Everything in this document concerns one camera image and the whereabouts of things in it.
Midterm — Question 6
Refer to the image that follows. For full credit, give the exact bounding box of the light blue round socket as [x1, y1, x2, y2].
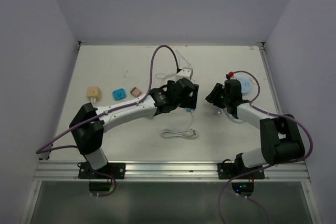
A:
[237, 77, 254, 96]

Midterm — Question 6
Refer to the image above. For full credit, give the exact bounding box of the blue square plug adapter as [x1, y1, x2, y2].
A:
[112, 88, 127, 101]

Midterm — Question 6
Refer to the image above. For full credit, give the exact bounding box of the beige cube socket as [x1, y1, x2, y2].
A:
[86, 86, 101, 103]

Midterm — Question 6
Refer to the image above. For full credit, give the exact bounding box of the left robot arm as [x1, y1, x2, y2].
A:
[69, 78, 199, 178]

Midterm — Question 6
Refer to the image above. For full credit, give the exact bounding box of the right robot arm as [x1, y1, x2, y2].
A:
[205, 79, 306, 178]

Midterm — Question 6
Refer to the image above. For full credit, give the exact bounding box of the thin pink white cable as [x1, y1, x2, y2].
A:
[155, 49, 200, 83]

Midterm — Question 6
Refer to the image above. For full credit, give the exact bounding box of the white coiled cable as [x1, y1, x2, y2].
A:
[160, 111, 199, 140]

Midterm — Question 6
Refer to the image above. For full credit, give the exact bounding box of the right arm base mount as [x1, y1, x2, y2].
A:
[217, 162, 265, 179]

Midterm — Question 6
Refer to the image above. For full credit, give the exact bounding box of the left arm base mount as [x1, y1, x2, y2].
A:
[77, 162, 126, 179]

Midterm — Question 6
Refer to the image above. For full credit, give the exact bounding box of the aluminium rail frame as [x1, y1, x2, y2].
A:
[22, 45, 321, 223]

